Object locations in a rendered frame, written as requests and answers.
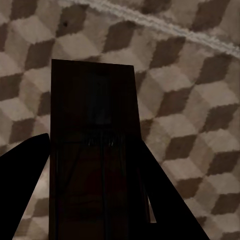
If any mousetrap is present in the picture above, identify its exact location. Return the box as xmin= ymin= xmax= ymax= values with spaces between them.
xmin=48 ymin=59 xmax=151 ymax=240

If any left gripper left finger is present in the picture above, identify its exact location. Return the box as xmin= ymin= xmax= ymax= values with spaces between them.
xmin=0 ymin=133 xmax=51 ymax=240

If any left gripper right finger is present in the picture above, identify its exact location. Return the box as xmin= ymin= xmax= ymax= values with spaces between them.
xmin=125 ymin=133 xmax=210 ymax=240

